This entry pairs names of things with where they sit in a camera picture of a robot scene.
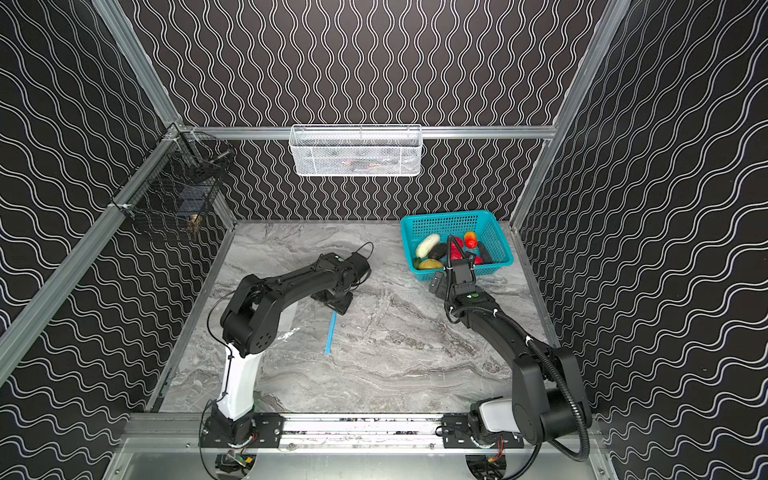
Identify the clear zip top bag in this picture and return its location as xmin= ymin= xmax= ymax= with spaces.
xmin=271 ymin=300 xmax=340 ymax=356

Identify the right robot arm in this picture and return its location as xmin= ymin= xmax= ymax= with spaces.
xmin=430 ymin=259 xmax=592 ymax=462

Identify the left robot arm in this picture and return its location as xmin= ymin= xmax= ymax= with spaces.
xmin=216 ymin=252 xmax=371 ymax=421

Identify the yellow toy potato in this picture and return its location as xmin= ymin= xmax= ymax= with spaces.
xmin=417 ymin=258 xmax=444 ymax=271

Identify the orange red toy pepper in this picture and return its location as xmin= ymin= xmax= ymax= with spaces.
xmin=464 ymin=231 xmax=478 ymax=249

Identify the dark toy eggplant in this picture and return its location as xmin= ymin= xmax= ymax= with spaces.
xmin=427 ymin=242 xmax=449 ymax=262

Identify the teal plastic basket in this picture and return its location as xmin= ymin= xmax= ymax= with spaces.
xmin=400 ymin=209 xmax=515 ymax=283

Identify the white mesh wall basket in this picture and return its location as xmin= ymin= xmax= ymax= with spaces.
xmin=289 ymin=124 xmax=424 ymax=177

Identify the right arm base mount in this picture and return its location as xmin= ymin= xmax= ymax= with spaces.
xmin=434 ymin=412 xmax=530 ymax=479

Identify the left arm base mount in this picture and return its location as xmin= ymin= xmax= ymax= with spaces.
xmin=198 ymin=408 xmax=285 ymax=479

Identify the black wire wall basket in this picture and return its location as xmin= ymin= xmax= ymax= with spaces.
xmin=117 ymin=124 xmax=235 ymax=243

